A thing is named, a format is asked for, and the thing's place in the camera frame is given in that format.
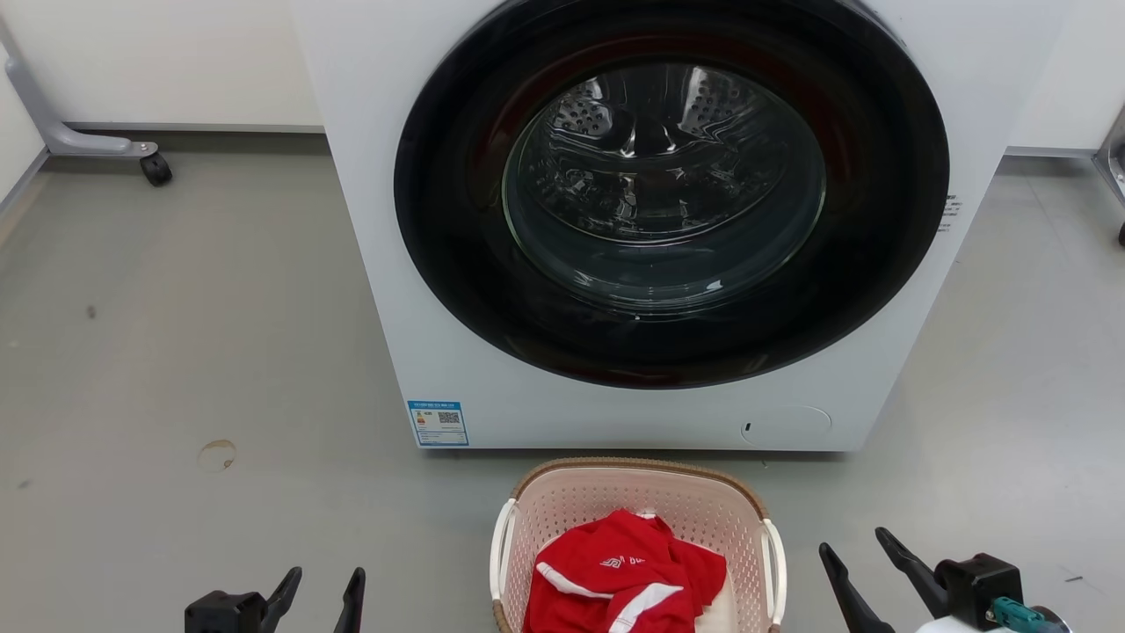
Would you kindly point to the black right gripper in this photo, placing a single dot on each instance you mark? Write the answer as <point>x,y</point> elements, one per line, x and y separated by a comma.
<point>980,585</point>

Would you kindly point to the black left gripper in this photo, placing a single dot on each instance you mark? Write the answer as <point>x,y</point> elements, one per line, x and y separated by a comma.
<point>224,614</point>

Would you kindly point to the cream perforated laundry basket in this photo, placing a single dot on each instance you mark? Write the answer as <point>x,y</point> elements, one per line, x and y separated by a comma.
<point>633,492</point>

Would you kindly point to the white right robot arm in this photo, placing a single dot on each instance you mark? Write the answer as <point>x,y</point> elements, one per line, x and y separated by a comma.
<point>949,628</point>

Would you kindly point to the round washer filter cover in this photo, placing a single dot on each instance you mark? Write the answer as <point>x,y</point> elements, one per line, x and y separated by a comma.
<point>787,425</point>

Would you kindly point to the blue energy label sticker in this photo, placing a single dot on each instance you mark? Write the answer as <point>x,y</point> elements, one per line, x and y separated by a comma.
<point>438,423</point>

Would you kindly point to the red and white garment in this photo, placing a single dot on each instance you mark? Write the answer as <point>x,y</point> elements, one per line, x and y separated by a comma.
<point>615,571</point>

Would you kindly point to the white front-load washing machine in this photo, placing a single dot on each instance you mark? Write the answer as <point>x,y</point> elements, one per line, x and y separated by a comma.
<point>369,264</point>

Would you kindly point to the dark round washer door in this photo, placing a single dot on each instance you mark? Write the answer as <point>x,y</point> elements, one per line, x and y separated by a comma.
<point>439,220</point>

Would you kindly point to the black caster wheel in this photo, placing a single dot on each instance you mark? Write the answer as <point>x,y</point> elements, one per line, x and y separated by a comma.
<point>156,170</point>

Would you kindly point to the grey stand leg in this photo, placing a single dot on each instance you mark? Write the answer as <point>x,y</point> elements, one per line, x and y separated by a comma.
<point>61,139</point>

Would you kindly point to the metal stand frame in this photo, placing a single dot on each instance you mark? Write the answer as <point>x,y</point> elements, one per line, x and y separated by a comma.
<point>1112,167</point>

